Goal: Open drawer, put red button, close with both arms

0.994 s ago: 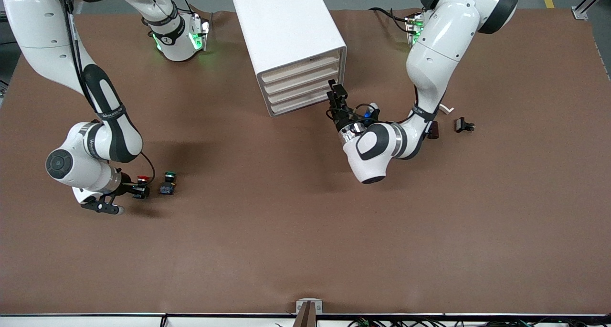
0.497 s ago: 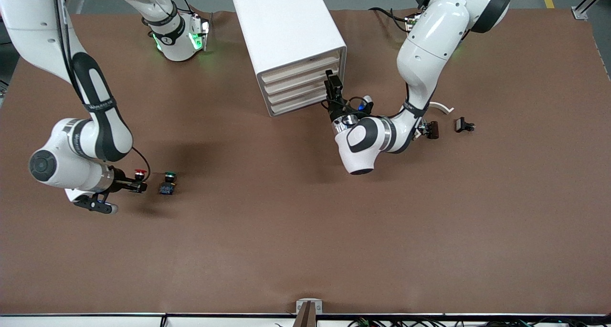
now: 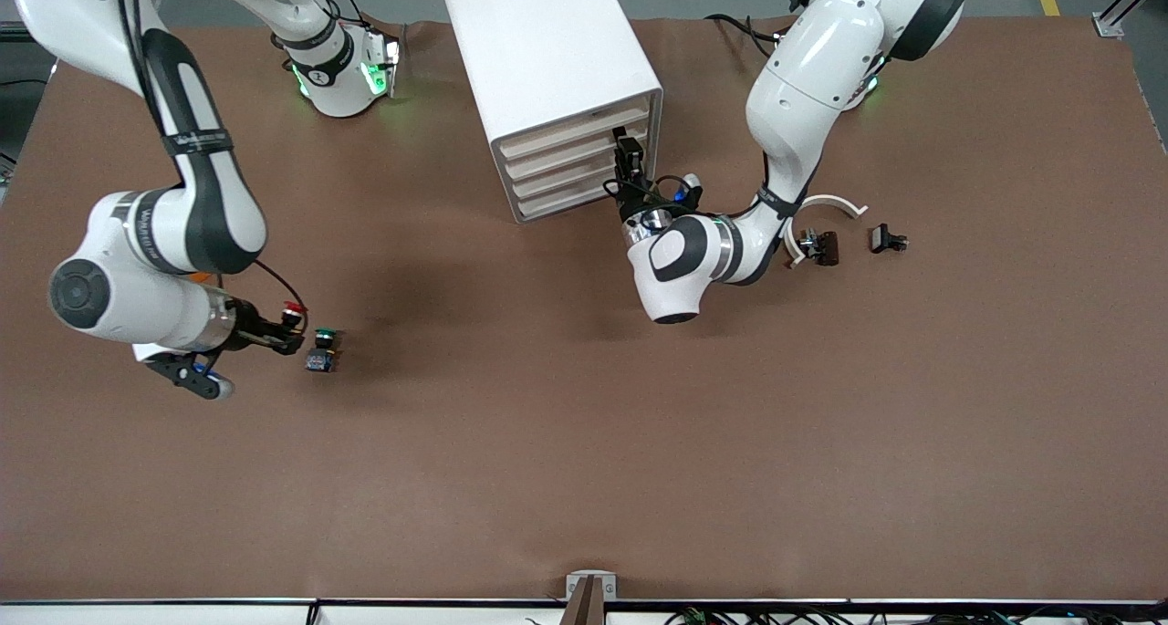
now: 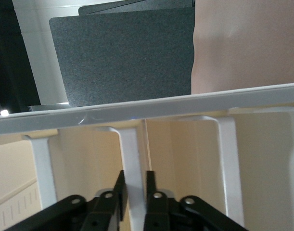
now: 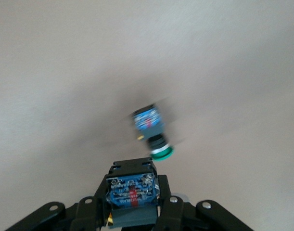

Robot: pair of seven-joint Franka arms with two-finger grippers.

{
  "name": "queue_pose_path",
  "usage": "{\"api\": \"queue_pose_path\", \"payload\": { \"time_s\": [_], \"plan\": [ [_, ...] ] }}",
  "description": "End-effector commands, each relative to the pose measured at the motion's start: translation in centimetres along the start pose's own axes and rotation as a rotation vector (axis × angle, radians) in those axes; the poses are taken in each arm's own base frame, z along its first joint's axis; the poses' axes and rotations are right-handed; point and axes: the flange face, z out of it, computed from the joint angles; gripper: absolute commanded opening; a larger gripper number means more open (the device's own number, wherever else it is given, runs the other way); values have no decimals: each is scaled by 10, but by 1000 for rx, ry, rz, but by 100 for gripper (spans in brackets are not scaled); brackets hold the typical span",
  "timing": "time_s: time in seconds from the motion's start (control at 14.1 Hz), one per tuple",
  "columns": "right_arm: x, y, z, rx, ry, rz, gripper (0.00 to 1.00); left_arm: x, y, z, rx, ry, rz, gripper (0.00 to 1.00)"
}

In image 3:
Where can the red push button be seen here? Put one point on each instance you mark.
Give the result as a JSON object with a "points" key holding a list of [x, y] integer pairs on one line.
{"points": [[293, 310]]}

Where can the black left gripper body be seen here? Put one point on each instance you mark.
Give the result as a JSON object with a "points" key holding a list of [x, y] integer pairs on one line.
{"points": [[631, 207]]}

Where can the small metallic clip part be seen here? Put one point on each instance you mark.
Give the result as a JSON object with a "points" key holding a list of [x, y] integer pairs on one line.
{"points": [[808, 242]]}

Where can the aluminium profile frame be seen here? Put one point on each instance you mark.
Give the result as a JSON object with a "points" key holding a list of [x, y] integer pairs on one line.
{"points": [[1127, 0]]}

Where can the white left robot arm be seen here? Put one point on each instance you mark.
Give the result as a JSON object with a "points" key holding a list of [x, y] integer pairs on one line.
{"points": [[812, 68]]}

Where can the dark brown small component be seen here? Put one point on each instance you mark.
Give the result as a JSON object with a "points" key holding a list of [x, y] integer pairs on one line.
{"points": [[828, 247]]}

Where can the green push button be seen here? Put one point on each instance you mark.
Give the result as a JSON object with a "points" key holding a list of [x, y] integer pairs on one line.
{"points": [[321, 351]]}

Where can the grey metal edge bracket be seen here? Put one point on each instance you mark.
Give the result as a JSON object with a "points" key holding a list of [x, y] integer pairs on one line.
{"points": [[573, 588]]}

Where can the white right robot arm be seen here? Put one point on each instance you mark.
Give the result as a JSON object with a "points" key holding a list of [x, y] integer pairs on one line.
{"points": [[182, 233]]}

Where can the white curved plastic part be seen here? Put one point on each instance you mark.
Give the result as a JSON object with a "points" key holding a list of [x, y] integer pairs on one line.
{"points": [[844, 203]]}

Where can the brown table cover mat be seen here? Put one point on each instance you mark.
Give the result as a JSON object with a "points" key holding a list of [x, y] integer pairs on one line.
{"points": [[584, 442]]}

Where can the white drawer cabinet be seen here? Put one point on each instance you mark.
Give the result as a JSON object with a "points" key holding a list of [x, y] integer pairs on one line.
{"points": [[538, 50]]}

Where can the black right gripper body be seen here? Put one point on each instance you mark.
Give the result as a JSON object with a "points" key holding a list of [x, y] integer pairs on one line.
{"points": [[243, 326]]}

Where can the small black component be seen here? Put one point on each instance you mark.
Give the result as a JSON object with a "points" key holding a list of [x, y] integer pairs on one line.
{"points": [[883, 238]]}

